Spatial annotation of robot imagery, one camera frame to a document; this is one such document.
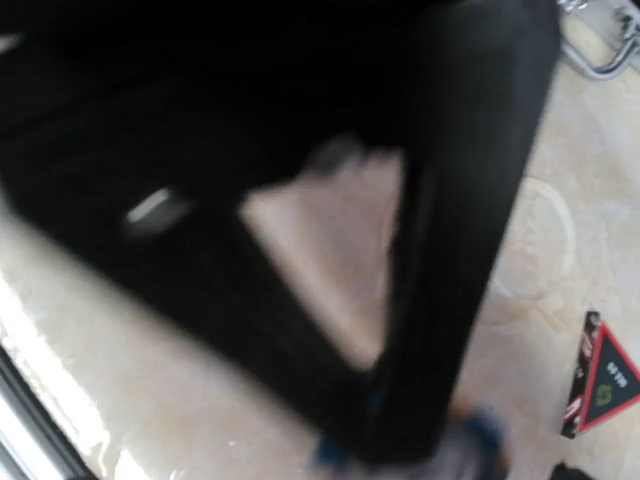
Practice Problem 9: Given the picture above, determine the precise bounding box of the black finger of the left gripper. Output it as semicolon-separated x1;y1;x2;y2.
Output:
1;1;560;463

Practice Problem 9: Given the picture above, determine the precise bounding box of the blue white poker chip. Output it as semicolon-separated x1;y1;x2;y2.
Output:
311;407;509;479

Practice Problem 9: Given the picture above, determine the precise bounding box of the aluminium poker chip case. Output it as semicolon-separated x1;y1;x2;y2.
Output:
557;0;639;81

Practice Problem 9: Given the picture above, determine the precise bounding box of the clear round dealer button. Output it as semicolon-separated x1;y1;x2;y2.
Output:
492;177;576;301

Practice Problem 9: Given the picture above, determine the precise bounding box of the black pink triangular button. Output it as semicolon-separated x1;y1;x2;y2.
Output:
561;311;639;439

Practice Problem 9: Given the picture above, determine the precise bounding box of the aluminium front rail frame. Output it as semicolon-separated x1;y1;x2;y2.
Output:
1;351;95;479

